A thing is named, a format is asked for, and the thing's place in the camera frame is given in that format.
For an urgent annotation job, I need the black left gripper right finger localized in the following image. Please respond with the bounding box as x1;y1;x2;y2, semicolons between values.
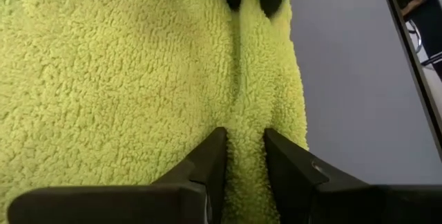
263;127;442;224

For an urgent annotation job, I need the black office chair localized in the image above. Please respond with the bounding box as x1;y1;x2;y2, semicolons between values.
390;0;442;80

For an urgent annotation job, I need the black metal table frame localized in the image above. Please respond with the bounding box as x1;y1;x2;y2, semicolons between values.
378;0;442;151

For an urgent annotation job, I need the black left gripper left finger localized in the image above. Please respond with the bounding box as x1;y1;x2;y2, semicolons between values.
6;126;229;224

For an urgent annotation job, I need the blue-grey table mat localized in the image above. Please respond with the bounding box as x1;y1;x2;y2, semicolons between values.
150;0;442;186

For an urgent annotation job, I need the yellow-green microfibre towel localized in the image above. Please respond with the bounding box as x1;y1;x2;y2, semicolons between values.
0;0;309;224

